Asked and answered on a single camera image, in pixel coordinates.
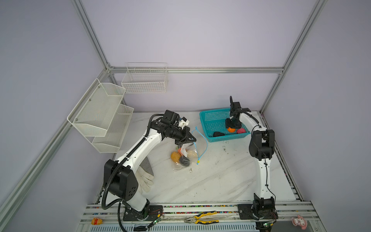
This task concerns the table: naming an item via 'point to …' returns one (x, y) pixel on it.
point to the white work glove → (144, 180)
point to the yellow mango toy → (175, 156)
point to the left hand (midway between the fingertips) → (195, 140)
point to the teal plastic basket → (214, 123)
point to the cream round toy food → (192, 154)
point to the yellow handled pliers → (194, 219)
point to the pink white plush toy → (299, 221)
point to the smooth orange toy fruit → (231, 130)
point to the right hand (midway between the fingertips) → (229, 125)
